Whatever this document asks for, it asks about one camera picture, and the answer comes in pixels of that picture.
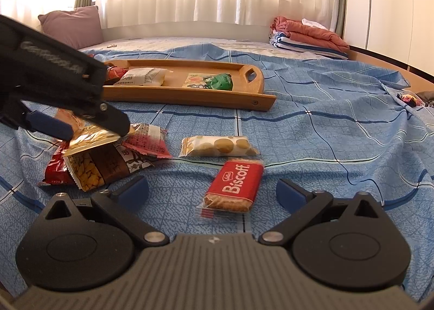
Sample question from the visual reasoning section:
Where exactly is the gold brown nut packet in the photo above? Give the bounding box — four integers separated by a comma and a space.
62, 125, 152, 192

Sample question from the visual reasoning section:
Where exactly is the red white snack packet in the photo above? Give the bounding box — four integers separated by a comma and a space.
122, 123, 172, 159

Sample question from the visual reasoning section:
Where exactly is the dark red snack packet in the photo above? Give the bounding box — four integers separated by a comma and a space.
37, 141, 75, 187

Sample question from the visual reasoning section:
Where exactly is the red Biscoff biscuit packet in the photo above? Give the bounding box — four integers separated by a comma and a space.
200, 159, 264, 213

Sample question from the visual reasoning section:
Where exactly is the white cookie snack packet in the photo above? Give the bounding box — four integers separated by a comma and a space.
179, 135, 260, 157

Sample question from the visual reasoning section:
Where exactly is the white barcode snack packet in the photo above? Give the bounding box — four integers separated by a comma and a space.
114, 68, 171, 87

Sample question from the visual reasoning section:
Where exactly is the mauve pillow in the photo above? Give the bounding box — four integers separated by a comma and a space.
38, 6, 103, 49

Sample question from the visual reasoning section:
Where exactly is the blue checked bed sheet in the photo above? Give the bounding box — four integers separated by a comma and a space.
0, 43, 434, 302

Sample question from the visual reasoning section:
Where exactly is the orange green snack packet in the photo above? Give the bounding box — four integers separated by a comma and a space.
182, 73, 215, 89

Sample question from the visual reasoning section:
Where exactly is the wooden serving tray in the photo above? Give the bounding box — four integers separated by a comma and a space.
103, 59, 277, 112

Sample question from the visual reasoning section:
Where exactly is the small colourful toy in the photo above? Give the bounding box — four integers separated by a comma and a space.
397, 92, 425, 108

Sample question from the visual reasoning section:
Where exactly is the dark clothes pile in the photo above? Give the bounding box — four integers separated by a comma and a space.
416, 91, 434, 107

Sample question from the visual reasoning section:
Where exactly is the white mattress pad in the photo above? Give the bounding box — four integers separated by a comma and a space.
80, 37, 326, 60

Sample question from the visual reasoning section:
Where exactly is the striped blue folded blanket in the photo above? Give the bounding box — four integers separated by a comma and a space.
269, 32, 349, 59

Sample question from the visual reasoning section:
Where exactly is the folded red blanket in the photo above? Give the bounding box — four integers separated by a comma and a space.
270, 16, 349, 53

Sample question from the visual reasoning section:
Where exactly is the white garment on blankets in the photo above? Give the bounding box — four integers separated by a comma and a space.
302, 18, 328, 31

